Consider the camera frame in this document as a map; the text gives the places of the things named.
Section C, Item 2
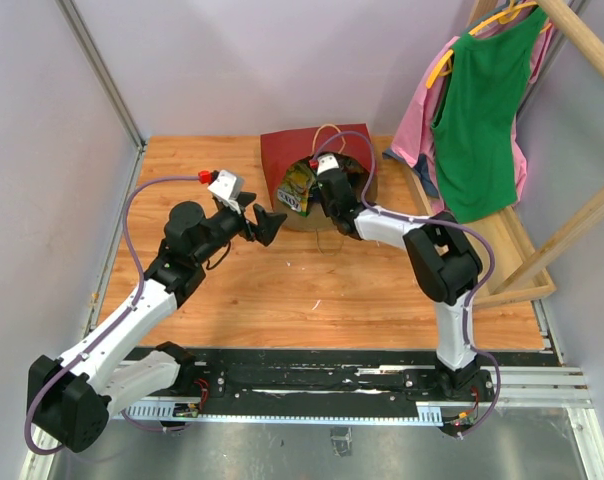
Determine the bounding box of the wooden clothes rack frame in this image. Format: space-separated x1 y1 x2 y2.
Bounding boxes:
395 0 604 309

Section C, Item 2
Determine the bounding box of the green tank top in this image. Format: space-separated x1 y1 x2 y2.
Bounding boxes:
432 7 547 223

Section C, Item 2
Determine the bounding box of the yellow clothes hanger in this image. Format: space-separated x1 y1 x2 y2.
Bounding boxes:
425 1 539 90

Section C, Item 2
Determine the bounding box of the aluminium corner post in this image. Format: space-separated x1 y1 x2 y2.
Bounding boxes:
55 0 147 150

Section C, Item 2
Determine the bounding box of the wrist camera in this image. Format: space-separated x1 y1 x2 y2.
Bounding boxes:
208 170 244 213
316 153 340 177

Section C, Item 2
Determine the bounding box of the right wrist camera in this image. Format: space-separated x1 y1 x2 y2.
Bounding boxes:
316 153 340 177

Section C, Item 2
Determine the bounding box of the green Fox's candy packet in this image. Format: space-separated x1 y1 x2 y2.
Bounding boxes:
276 159 316 217

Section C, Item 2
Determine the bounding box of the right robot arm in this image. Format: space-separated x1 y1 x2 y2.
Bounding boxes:
317 167 483 400

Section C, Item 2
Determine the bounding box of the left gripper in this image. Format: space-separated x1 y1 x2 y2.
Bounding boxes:
194 192 286 264

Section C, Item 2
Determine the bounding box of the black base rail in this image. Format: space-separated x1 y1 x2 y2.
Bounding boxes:
116 347 498 421

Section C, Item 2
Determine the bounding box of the red brown paper bag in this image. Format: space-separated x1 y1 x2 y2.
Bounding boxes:
260 123 377 254

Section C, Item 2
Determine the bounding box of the white cable duct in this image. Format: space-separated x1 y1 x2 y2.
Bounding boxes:
127 395 443 426

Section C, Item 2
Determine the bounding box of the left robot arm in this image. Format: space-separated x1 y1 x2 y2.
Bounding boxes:
24 192 287 455

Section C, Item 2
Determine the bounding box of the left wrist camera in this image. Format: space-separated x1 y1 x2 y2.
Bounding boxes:
208 170 244 213

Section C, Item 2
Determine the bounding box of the blue grey shirt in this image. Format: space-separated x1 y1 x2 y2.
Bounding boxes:
383 148 439 198

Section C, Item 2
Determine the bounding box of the pink shirt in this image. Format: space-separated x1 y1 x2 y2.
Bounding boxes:
390 24 554 212

